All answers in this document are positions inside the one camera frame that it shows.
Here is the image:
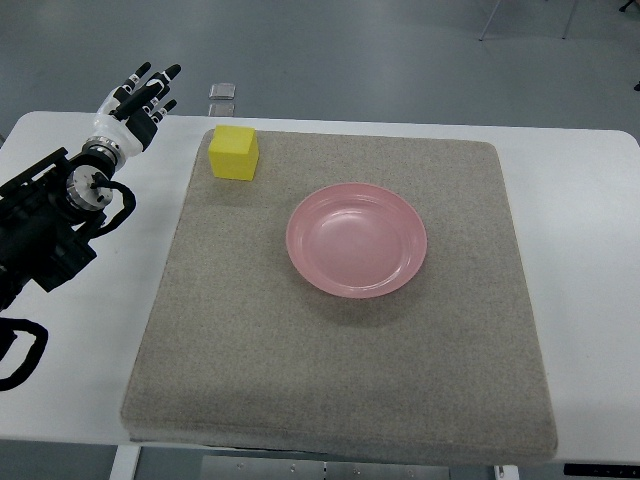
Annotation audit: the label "pink plate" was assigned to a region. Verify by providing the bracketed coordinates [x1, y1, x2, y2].
[285, 183, 428, 299]

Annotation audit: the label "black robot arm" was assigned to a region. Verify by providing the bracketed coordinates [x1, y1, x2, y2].
[1, 136, 136, 310]

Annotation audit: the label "black sleeved cable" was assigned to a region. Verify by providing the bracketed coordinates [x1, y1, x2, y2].
[0, 316, 50, 392]

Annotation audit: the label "floor socket box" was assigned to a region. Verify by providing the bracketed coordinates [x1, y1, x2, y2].
[208, 82, 236, 100]

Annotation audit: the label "chair legs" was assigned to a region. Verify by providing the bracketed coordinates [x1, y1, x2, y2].
[477, 1, 639, 42]

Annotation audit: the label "yellow block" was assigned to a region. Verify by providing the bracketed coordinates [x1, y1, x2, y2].
[208, 125, 259, 181]

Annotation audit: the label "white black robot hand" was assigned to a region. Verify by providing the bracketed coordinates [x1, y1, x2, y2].
[94, 62, 182, 158]

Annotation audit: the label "white table leg frame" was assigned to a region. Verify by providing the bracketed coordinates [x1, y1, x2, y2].
[108, 445, 142, 480]

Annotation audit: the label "beige fabric mat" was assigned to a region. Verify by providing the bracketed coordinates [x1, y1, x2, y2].
[121, 131, 558, 465]

